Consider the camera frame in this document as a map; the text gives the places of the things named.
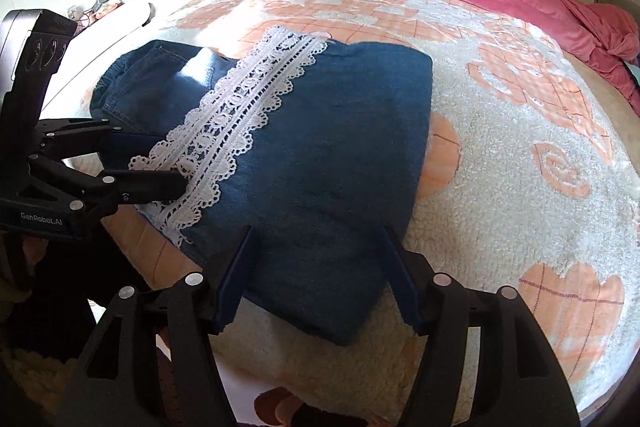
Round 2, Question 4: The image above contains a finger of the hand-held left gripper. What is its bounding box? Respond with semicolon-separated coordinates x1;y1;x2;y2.
29;156;189;214
39;117;167;158

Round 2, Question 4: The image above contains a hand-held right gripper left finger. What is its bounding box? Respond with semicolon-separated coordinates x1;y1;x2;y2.
55;224;261;427

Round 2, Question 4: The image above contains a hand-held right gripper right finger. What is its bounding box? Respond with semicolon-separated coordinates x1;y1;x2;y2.
377;227;583;427

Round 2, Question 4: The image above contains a blue denim pants lace trim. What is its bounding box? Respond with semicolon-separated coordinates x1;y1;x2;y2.
90;26;434;348

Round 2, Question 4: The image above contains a white orange fleece blanket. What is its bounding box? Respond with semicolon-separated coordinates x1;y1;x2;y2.
40;0;640;414

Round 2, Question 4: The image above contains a person's black trousers leg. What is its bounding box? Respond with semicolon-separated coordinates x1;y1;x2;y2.
10;227;148;350

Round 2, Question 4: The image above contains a pink slipper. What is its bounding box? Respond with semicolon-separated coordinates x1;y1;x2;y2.
252;386;362;427

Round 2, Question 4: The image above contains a white fluffy rug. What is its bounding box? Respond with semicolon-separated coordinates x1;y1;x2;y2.
9;347;78;410

